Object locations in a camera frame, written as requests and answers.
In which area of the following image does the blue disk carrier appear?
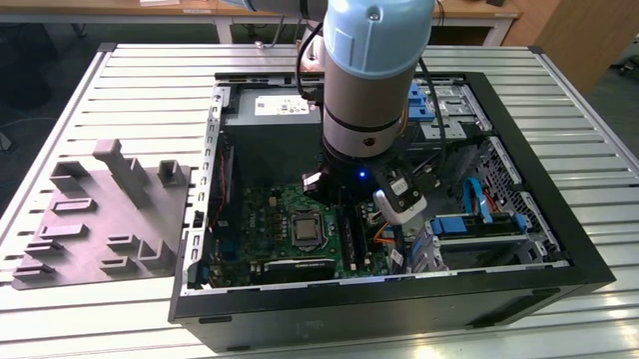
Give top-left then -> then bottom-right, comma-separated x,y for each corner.
427,213 -> 529,237

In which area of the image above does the blue plastic rail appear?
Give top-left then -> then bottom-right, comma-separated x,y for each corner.
408,241 -> 435,274

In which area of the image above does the orange red wire bundle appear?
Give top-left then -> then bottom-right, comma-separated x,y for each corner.
371,222 -> 400,245

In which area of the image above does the silver CPU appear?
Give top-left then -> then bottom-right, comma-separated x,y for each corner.
292,218 -> 320,241

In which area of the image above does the green motherboard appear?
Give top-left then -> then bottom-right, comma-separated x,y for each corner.
208,185 -> 400,289

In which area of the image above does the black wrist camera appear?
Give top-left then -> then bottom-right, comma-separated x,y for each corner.
300,171 -> 328,201

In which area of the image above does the black graphics card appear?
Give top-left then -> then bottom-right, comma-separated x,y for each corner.
248,257 -> 339,287

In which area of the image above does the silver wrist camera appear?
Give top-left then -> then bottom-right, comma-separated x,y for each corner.
372,168 -> 429,226

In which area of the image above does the wooden desk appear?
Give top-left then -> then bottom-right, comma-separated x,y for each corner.
0,0 -> 523,48

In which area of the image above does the blue flat data cable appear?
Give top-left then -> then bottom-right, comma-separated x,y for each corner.
463,177 -> 496,225

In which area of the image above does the grey power supply unit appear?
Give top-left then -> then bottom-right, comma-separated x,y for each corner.
221,88 -> 325,188

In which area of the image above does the wooden cabinet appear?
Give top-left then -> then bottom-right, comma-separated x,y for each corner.
503,0 -> 639,96

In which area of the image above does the black PC case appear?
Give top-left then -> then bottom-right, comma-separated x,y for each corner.
166,70 -> 617,355

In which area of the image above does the blue plastic drive latch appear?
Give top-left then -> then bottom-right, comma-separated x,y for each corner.
407,84 -> 435,121

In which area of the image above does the silver disk bay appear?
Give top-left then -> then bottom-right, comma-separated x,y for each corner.
423,212 -> 569,271

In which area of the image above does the metal socket cover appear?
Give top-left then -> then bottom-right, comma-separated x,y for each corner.
286,211 -> 328,251

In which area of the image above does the grey parts rack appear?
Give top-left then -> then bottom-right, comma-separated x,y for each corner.
9,138 -> 198,289

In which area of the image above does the silver drive cage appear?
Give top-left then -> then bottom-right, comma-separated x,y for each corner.
408,82 -> 495,150

